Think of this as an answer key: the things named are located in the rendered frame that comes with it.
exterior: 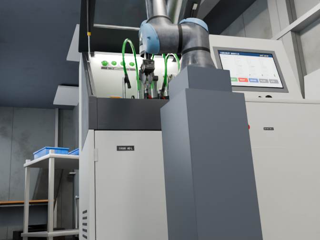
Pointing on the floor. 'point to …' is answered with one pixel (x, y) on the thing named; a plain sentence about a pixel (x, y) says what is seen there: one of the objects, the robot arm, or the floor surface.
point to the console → (283, 151)
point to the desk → (13, 215)
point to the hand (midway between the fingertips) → (147, 87)
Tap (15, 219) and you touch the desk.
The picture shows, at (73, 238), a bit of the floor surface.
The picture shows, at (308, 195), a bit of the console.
